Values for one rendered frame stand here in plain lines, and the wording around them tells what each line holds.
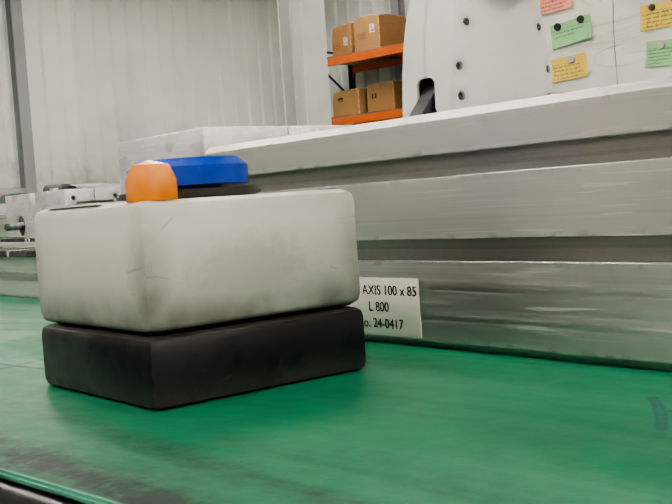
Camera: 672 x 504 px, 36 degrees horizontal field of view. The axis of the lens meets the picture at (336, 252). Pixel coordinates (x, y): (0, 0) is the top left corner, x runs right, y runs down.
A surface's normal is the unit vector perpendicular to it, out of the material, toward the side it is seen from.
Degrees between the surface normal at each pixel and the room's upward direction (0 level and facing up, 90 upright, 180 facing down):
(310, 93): 90
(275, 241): 90
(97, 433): 0
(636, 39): 90
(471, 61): 90
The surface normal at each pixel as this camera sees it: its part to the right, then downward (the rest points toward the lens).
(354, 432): -0.07, -1.00
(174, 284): 0.62, 0.00
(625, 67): -0.71, 0.08
